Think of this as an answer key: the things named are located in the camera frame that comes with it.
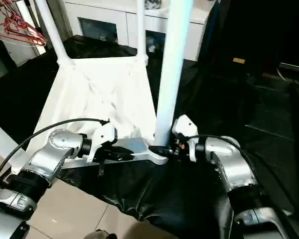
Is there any black horizontal rail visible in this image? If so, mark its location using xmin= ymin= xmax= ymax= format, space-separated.
xmin=278 ymin=62 xmax=299 ymax=75

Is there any white cabinet with glass doors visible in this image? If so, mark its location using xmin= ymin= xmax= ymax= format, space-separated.
xmin=62 ymin=0 xmax=213 ymax=61

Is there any black plastic mat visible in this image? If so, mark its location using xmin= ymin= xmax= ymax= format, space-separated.
xmin=0 ymin=36 xmax=299 ymax=239

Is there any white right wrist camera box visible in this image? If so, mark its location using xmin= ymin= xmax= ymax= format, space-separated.
xmin=171 ymin=115 xmax=199 ymax=162

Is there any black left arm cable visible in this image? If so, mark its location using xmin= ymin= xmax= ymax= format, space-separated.
xmin=0 ymin=118 xmax=110 ymax=190

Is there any dark object on cabinet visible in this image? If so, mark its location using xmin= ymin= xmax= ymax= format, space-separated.
xmin=145 ymin=0 xmax=162 ymax=10

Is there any white plastic table top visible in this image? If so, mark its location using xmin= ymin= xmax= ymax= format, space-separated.
xmin=10 ymin=54 xmax=169 ymax=172

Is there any dark metal clothes rail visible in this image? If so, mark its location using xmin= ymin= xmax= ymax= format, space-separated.
xmin=0 ymin=0 xmax=23 ymax=11

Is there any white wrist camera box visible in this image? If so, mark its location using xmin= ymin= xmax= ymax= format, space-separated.
xmin=171 ymin=115 xmax=199 ymax=162
xmin=85 ymin=122 xmax=118 ymax=164

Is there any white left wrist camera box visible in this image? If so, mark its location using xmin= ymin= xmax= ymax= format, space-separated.
xmin=85 ymin=122 xmax=118 ymax=164

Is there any grey curtain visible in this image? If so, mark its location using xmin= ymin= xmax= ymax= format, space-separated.
xmin=37 ymin=0 xmax=70 ymax=43

